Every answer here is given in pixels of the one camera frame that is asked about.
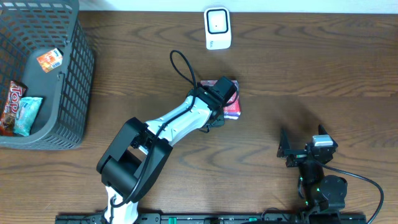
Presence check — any red purple sanitary pad pack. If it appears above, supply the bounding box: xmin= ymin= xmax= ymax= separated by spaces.
xmin=200 ymin=79 xmax=242 ymax=121

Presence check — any small orange tissue pack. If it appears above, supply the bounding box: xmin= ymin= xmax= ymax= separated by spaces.
xmin=36 ymin=48 xmax=63 ymax=73

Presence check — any teal green wipes pack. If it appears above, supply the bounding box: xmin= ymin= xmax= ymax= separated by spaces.
xmin=13 ymin=97 xmax=43 ymax=136

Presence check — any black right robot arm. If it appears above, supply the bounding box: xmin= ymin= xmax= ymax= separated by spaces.
xmin=277 ymin=125 xmax=348 ymax=223

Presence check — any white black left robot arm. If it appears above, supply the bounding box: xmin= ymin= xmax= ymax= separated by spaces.
xmin=96 ymin=77 xmax=238 ymax=223

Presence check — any white barcode scanner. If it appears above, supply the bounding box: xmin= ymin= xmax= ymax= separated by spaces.
xmin=203 ymin=7 xmax=232 ymax=50

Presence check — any dark grey plastic basket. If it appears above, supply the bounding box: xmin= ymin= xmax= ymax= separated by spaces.
xmin=1 ymin=0 xmax=95 ymax=150

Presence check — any red Top chocolate bar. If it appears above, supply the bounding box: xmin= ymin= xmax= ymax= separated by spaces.
xmin=1 ymin=81 xmax=26 ymax=136

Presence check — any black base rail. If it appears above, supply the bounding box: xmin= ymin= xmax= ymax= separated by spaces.
xmin=55 ymin=213 xmax=368 ymax=224

